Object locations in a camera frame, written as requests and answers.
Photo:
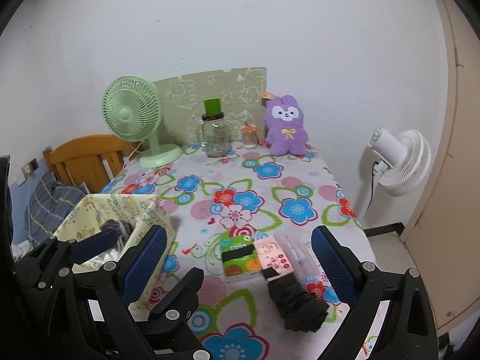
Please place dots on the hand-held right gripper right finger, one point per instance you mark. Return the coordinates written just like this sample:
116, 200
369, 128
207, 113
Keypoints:
333, 266

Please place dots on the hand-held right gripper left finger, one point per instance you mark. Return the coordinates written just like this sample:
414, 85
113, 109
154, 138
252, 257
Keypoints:
144, 266

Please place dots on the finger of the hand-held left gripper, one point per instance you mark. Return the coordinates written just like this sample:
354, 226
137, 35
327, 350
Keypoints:
180, 292
93, 243

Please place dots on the yellow printed fabric storage box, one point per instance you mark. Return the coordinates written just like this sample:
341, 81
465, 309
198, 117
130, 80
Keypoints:
112, 204

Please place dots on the clear plastic pen case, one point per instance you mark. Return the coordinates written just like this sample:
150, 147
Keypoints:
296, 255

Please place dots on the black socks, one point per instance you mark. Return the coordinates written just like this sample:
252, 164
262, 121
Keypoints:
296, 300

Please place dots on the pink printed tissue packet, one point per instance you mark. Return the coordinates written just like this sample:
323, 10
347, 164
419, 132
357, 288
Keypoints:
272, 255

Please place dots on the blue plaid blanket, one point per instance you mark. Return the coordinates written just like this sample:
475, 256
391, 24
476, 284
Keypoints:
45, 202

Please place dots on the green printed tissue packet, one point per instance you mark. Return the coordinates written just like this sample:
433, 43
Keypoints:
240, 270

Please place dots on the floral tablecloth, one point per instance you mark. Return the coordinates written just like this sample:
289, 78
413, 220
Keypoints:
300, 180

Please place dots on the white standing fan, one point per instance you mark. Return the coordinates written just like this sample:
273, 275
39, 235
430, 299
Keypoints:
408, 161

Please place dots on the green desk fan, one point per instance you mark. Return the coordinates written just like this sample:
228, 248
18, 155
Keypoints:
127, 112

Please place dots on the purple plush toy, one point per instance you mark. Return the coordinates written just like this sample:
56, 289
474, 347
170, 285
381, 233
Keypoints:
287, 135

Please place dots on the glass jar with green lid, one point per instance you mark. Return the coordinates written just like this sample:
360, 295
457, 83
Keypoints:
216, 138

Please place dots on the small jar with orange lid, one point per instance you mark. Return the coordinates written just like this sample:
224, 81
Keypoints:
249, 138

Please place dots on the beige wooden door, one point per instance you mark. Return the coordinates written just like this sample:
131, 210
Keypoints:
457, 157

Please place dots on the green patterned board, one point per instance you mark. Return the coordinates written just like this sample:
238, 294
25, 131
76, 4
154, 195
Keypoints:
225, 82

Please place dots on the wall socket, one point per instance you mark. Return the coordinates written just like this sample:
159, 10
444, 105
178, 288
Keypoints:
33, 165

